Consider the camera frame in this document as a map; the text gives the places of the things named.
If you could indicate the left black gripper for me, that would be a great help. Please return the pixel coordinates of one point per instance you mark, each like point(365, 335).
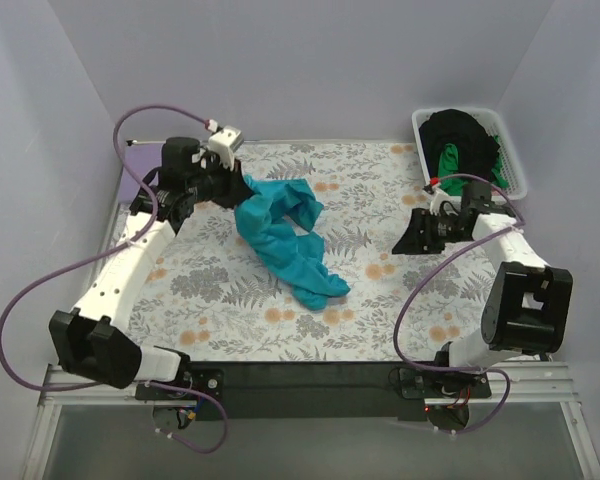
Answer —
point(231, 185)

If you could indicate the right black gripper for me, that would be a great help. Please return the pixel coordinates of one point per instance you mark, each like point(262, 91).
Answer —
point(431, 230)

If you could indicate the teal t shirt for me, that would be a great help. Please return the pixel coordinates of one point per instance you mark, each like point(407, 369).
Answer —
point(278, 222)

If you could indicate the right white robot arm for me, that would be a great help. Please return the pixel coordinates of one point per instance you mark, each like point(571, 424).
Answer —
point(526, 310)

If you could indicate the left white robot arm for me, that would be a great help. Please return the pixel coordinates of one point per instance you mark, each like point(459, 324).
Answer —
point(91, 340)

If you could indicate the green t shirt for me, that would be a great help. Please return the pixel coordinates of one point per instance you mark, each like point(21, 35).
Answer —
point(486, 163)

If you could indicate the folded purple t shirt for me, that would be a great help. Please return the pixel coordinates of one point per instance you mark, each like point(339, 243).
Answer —
point(141, 157)

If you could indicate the floral table cloth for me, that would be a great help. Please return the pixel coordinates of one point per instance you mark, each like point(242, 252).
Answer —
point(212, 298)

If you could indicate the black t shirt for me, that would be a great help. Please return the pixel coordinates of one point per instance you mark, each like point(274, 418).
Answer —
point(450, 126)

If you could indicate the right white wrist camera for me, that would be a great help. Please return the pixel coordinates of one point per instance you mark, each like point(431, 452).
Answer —
point(438, 197)

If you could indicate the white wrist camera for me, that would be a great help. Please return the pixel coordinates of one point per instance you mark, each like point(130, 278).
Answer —
point(224, 141)
point(438, 197)

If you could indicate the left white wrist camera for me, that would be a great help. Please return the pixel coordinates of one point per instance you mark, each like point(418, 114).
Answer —
point(224, 141)

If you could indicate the aluminium frame rail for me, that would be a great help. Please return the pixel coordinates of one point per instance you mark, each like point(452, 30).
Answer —
point(531, 427)

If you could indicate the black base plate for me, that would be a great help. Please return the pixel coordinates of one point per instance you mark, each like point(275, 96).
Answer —
point(287, 390)

